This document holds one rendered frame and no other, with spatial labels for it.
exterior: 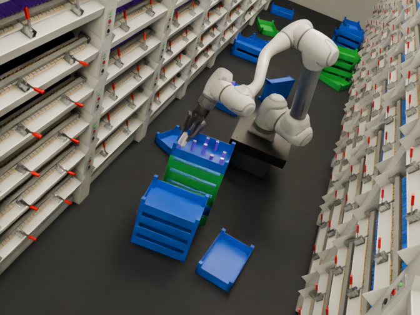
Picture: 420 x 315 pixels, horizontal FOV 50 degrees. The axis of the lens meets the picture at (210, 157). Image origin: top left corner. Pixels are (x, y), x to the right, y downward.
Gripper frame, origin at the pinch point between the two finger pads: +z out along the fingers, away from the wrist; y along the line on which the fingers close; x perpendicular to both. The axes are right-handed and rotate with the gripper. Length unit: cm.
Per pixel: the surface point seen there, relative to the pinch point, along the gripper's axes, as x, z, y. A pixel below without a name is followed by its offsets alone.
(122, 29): 37, -33, 37
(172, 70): -60, -14, 72
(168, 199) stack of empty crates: 3.9, 28.8, -13.2
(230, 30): -193, -57, 133
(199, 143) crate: -17.1, 1.4, 0.5
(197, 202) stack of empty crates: -6.9, 23.4, -22.9
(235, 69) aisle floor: -181, -30, 98
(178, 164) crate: -2.7, 13.4, -3.6
